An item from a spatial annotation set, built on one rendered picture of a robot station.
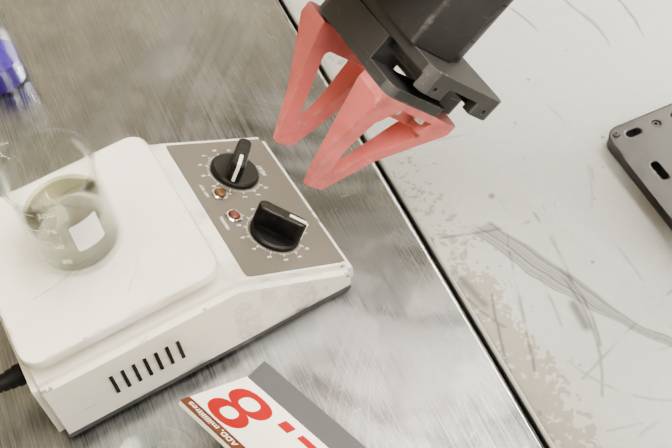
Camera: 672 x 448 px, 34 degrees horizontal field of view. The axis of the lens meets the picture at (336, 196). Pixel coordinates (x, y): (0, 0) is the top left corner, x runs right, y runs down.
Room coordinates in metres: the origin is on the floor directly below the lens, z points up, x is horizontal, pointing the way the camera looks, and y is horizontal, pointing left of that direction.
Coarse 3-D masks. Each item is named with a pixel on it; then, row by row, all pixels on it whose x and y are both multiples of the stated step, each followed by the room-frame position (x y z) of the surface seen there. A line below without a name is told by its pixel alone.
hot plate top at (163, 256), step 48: (144, 144) 0.43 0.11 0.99; (144, 192) 0.40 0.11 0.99; (0, 240) 0.38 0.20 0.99; (144, 240) 0.36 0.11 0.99; (192, 240) 0.36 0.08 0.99; (0, 288) 0.35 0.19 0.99; (48, 288) 0.34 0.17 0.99; (96, 288) 0.34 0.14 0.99; (144, 288) 0.33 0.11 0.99; (192, 288) 0.33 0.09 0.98; (48, 336) 0.31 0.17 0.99; (96, 336) 0.31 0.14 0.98
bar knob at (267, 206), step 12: (264, 204) 0.39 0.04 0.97; (264, 216) 0.39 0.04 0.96; (276, 216) 0.38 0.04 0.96; (288, 216) 0.38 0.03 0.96; (252, 228) 0.38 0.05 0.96; (264, 228) 0.38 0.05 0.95; (276, 228) 0.38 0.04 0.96; (288, 228) 0.38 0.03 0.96; (300, 228) 0.38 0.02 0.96; (264, 240) 0.37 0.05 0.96; (276, 240) 0.37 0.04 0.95; (288, 240) 0.37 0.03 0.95
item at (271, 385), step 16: (256, 368) 0.32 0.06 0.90; (272, 368) 0.31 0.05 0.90; (224, 384) 0.30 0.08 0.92; (256, 384) 0.31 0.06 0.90; (272, 384) 0.30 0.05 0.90; (288, 384) 0.30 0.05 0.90; (272, 400) 0.29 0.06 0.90; (288, 400) 0.29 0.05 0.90; (304, 400) 0.29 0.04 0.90; (192, 416) 0.27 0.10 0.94; (288, 416) 0.28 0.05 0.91; (304, 416) 0.28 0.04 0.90; (320, 416) 0.28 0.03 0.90; (208, 432) 0.26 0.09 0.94; (304, 432) 0.27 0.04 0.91; (320, 432) 0.27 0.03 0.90; (336, 432) 0.27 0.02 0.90
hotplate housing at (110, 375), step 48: (192, 192) 0.41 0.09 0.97; (240, 288) 0.34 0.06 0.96; (288, 288) 0.34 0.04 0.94; (336, 288) 0.36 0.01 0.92; (144, 336) 0.31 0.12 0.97; (192, 336) 0.32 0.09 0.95; (240, 336) 0.33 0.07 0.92; (0, 384) 0.32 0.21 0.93; (48, 384) 0.29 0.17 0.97; (96, 384) 0.30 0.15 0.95; (144, 384) 0.31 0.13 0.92
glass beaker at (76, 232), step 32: (64, 128) 0.39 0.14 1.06; (0, 160) 0.38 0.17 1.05; (32, 160) 0.39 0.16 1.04; (64, 160) 0.39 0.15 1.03; (0, 192) 0.36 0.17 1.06; (64, 192) 0.35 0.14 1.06; (96, 192) 0.36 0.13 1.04; (32, 224) 0.35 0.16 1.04; (64, 224) 0.35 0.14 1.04; (96, 224) 0.35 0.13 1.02; (64, 256) 0.34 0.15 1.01; (96, 256) 0.35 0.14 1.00
